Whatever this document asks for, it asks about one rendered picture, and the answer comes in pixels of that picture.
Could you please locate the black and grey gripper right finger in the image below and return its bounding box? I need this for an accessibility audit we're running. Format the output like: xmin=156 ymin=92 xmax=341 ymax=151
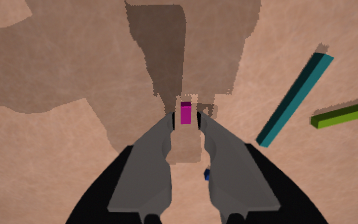
xmin=197 ymin=111 xmax=328 ymax=224

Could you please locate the turquoise rod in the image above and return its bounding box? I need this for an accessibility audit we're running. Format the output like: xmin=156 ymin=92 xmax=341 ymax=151
xmin=256 ymin=53 xmax=334 ymax=148

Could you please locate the magenta rod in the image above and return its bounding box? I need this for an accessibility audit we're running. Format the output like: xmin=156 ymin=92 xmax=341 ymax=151
xmin=181 ymin=102 xmax=191 ymax=124

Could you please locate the small blue block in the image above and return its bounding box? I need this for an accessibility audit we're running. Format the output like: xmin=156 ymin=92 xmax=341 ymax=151
xmin=204 ymin=169 xmax=210 ymax=181

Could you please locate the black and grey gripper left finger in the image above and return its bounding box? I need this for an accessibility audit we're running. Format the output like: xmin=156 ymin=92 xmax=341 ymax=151
xmin=65 ymin=112 xmax=175 ymax=224

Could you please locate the lime green rod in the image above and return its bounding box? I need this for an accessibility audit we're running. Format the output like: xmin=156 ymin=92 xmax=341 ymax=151
xmin=310 ymin=104 xmax=358 ymax=129

